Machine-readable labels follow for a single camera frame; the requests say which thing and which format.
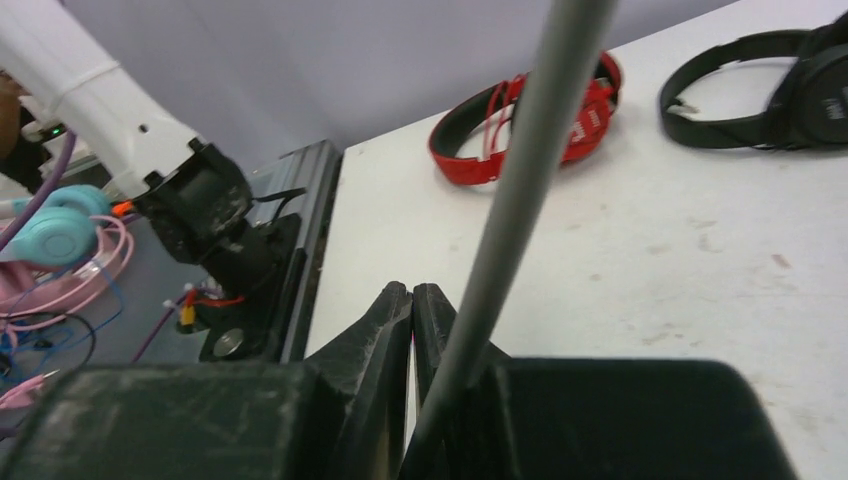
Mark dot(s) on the pink teal headphones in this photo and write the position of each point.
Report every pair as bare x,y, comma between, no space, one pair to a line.
71,251

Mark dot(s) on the red black headphones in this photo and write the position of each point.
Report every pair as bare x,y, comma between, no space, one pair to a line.
465,144

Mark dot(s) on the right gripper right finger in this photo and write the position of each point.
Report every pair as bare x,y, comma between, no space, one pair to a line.
455,436

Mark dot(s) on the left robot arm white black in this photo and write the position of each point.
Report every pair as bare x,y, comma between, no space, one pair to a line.
195,198

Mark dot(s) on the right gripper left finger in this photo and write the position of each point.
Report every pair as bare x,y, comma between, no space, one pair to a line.
357,425

